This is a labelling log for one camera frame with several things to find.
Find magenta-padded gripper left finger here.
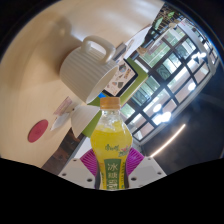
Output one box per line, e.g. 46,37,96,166
58,148,100,190

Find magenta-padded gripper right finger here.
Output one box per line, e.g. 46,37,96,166
126,147,168,190

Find yellow drink bottle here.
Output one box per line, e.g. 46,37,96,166
90,96,134,190

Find long curved ceiling light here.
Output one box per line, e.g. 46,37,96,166
149,123,187,158

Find white paper napkin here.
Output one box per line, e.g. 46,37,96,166
49,111,72,132

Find white bowl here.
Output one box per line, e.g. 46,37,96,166
70,103,102,138

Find flat round red coaster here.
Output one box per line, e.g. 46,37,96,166
27,119,50,144

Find clear plastic packet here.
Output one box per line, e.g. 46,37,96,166
53,96,79,116

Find black-framed picture tablet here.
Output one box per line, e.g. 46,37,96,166
103,59,138,98

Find white ribbed mug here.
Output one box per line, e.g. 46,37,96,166
59,35,119,104

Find large black-framed window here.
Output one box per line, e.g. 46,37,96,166
121,9,218,144

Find small dark box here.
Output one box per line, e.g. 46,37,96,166
113,42,127,63

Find white paper sheet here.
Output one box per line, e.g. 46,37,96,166
116,24,153,61

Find wooden chairs with green seats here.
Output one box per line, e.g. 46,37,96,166
146,6,188,38

